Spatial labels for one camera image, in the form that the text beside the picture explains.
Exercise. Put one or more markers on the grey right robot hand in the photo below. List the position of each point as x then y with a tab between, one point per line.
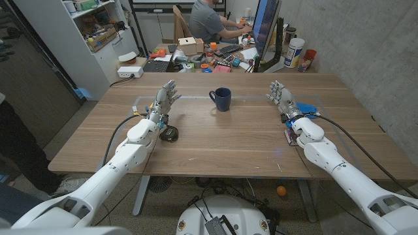
284	99

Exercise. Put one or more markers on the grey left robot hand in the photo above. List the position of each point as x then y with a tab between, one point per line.
162	99

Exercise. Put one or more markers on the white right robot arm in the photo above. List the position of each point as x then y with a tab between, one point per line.
352	186

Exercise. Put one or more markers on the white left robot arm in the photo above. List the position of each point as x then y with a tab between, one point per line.
98	186

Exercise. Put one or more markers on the purple pink small box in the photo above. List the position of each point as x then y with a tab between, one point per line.
290	137

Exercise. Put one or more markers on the white power strip box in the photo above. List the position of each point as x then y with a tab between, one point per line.
130	72

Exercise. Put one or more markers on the orange hand tool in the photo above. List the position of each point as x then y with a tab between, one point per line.
158	53

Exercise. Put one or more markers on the cardboard packing box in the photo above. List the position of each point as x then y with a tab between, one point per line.
186	47

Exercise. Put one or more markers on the open cardboard storage box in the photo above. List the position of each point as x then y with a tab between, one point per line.
102	40

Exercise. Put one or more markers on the black laptop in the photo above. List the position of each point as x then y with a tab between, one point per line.
156	66

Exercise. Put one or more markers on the black tape measure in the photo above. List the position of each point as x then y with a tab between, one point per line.
170	134

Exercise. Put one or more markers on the white canister blue label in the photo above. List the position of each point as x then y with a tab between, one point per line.
293	52

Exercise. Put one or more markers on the white and orange bowl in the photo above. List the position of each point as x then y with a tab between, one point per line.
127	57

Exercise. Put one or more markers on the navy blue mug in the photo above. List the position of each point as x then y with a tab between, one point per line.
223	99

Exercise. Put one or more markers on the red can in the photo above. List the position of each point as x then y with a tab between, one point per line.
209	55

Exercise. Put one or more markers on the dark lidded jar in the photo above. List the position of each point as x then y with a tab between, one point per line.
290	35

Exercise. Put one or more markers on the pink cloth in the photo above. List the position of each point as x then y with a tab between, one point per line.
222	69

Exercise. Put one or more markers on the wooden chair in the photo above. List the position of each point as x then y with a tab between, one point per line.
179	27

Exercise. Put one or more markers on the orange block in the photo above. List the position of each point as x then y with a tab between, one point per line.
213	45

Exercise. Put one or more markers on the black keyboard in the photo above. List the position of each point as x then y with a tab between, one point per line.
228	49

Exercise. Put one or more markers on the black computer monitor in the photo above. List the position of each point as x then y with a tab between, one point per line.
264	26

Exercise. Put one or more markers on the black round fan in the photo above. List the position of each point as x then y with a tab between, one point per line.
160	184

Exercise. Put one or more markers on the seated person grey shirt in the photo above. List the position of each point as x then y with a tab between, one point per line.
204	23

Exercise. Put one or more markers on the white shelf unit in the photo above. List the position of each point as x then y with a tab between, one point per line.
81	65

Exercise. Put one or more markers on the orange ball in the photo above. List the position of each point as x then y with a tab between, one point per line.
281	190

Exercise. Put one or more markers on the grey table leg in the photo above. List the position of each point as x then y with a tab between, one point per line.
141	196
307	200

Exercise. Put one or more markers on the white robot torso base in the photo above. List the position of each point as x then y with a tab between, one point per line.
235	212

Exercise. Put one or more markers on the standing person dark trousers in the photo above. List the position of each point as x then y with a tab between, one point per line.
16	140

